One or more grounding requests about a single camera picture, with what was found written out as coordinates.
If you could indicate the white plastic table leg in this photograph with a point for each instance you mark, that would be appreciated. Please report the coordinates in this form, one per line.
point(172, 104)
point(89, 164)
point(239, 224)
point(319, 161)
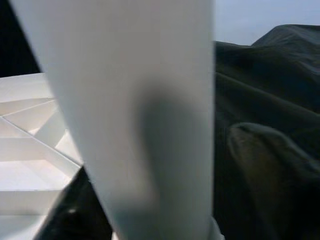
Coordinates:
point(125, 75)

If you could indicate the black plastic cover sheet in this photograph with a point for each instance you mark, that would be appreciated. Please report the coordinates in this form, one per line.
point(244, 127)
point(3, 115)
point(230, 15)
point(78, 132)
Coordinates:
point(262, 75)

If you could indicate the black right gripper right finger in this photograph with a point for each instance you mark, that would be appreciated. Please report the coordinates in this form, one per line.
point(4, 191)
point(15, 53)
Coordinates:
point(270, 180)

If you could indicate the white plastic table top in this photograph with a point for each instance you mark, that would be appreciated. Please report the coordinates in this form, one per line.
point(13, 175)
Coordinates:
point(25, 155)

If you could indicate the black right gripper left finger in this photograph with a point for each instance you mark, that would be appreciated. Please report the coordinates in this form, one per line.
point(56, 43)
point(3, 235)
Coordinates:
point(75, 217)

